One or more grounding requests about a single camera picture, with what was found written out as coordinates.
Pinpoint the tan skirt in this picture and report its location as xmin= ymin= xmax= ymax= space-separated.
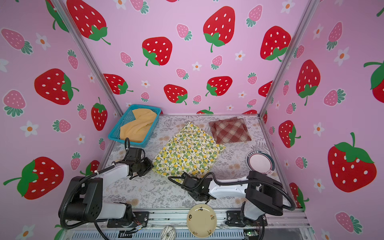
xmin=120 ymin=109 xmax=157 ymax=143

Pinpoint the lemon print skirt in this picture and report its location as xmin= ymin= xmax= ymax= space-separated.
xmin=154 ymin=122 xmax=226 ymax=178

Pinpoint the red plaid skirt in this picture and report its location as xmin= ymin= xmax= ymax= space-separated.
xmin=209 ymin=117 xmax=252 ymax=144

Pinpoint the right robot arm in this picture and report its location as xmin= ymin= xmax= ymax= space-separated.
xmin=169 ymin=171 xmax=285 ymax=220

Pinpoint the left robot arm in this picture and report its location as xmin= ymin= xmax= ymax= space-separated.
xmin=58 ymin=147 xmax=153 ymax=229

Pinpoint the cream plate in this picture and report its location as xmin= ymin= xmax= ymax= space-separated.
xmin=187 ymin=204 xmax=217 ymax=238

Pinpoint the chocolate drizzled donut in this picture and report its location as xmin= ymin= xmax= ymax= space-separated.
xmin=161 ymin=226 xmax=176 ymax=240

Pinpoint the pink plate with teal rim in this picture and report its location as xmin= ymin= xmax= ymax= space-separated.
xmin=246 ymin=151 xmax=276 ymax=176

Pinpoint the aluminium frame rail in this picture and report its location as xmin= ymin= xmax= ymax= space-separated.
xmin=56 ymin=208 xmax=316 ymax=240

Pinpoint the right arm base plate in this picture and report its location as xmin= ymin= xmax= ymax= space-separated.
xmin=225 ymin=211 xmax=268 ymax=228

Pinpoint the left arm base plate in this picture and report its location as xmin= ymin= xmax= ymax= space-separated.
xmin=107 ymin=211 xmax=150 ymax=229

